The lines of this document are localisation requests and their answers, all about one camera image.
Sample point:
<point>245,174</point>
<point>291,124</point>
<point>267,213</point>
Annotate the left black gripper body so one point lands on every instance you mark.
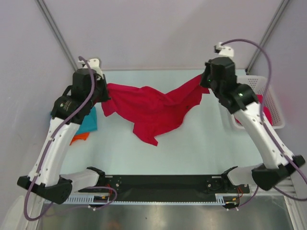
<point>101,94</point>

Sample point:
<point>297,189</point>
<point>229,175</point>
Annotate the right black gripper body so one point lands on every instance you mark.
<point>206,80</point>

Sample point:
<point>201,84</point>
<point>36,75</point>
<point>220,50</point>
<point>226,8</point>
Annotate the red t shirt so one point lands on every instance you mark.
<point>152,112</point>
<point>265,109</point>

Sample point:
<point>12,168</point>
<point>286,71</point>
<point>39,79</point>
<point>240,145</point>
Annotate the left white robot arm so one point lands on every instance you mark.
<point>67,115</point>

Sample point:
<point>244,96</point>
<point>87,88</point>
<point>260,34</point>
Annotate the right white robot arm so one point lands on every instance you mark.
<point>241,101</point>

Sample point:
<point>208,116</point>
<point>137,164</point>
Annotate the teal folded t shirt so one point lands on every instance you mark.
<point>88,124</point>

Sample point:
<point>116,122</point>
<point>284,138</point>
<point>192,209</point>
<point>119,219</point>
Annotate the orange folded t shirt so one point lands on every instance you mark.
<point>83,136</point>

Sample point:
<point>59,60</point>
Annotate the red t shirt in basket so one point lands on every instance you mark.
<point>265,109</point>

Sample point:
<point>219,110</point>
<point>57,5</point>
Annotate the white plastic basket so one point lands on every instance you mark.
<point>257,84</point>

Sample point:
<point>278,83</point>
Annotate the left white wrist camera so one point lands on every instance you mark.
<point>94,63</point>

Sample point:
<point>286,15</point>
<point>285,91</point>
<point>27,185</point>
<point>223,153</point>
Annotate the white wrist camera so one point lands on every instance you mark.
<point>223,50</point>
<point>94,63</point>

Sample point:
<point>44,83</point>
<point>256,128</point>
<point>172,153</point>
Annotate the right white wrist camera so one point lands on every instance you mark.
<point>223,50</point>

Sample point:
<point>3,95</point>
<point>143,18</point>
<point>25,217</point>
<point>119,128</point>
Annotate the white slotted cable duct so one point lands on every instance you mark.
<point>218,200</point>

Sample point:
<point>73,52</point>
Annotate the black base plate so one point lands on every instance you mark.
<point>170,188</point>

